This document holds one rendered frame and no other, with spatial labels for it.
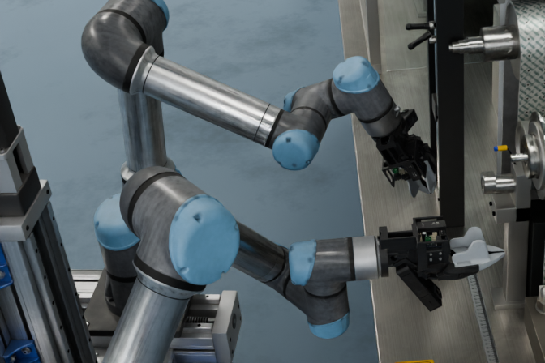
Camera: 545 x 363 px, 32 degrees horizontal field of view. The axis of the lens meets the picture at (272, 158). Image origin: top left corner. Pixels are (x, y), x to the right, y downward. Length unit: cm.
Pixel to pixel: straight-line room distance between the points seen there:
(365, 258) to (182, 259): 39
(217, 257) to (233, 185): 244
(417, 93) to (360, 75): 79
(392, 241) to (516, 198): 24
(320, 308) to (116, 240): 49
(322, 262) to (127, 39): 53
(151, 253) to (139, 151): 62
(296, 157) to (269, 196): 205
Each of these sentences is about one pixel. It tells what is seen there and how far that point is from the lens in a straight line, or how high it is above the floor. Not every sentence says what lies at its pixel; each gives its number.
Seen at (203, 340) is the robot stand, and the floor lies 75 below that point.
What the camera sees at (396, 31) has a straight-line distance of 259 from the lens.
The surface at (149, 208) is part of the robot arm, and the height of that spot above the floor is 136.
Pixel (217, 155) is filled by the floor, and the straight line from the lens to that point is 404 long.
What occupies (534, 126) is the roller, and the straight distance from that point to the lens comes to 165.
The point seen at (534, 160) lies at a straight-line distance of 162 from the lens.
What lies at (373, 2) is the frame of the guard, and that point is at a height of 111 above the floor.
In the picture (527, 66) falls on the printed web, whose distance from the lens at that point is 177.
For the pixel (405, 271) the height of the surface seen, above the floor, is 110.
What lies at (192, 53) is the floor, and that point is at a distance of 490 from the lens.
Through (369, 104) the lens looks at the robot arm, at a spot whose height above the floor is 126.
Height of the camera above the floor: 217
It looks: 33 degrees down
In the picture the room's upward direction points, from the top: 8 degrees counter-clockwise
